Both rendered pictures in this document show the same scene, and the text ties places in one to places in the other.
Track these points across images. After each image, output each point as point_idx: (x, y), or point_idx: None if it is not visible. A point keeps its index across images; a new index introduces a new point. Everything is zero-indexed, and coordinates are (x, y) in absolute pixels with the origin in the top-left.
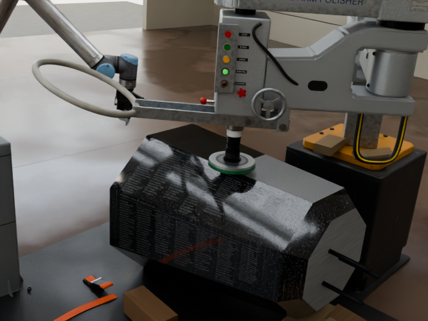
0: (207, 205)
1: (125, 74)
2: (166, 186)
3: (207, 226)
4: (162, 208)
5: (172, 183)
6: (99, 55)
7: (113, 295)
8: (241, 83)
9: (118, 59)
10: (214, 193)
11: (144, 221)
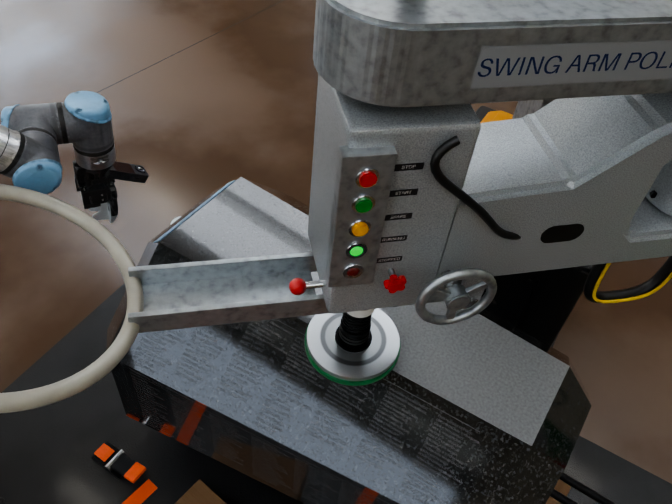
0: (312, 420)
1: (86, 145)
2: (221, 367)
3: (317, 463)
4: (221, 413)
5: (231, 360)
6: (9, 145)
7: (150, 483)
8: (391, 259)
9: (62, 117)
10: (321, 395)
11: (187, 415)
